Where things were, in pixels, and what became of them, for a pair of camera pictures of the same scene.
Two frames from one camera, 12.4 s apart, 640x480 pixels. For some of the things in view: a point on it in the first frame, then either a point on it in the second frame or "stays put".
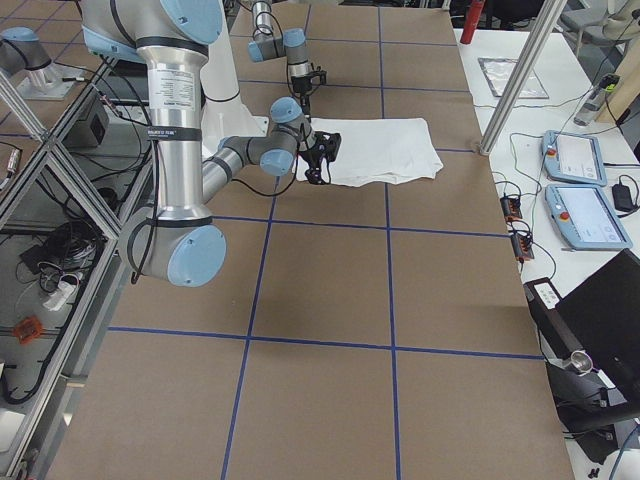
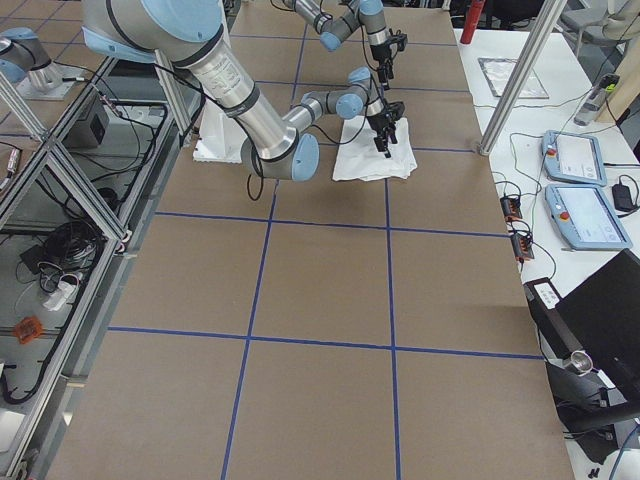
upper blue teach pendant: x=573 y=157 stays put
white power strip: x=62 y=292 stays put
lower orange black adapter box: x=522 y=246 stays put
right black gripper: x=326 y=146 to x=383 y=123
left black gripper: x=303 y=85 to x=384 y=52
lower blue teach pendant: x=582 y=218 stays put
